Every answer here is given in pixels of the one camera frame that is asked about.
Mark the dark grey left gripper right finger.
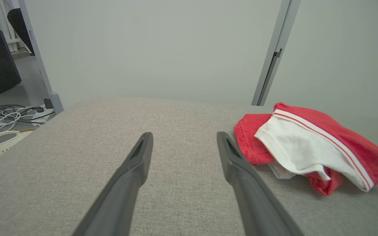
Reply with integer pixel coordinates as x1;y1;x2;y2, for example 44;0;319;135
217;131;304;236

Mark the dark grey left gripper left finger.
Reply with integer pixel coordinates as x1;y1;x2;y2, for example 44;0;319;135
73;132;154;236

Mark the red shirt with striped trim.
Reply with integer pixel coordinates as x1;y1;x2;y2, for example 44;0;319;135
234;102;378;196

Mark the black chair back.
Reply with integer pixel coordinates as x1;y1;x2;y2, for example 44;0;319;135
7;8;35;56

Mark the white rack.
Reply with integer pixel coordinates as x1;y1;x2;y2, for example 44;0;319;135
0;0;21;53

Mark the white cable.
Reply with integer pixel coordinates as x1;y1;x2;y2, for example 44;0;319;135
0;111;23;133

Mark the grey partition post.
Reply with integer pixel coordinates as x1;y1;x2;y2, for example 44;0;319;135
18;0;64;114
251;0;302;106

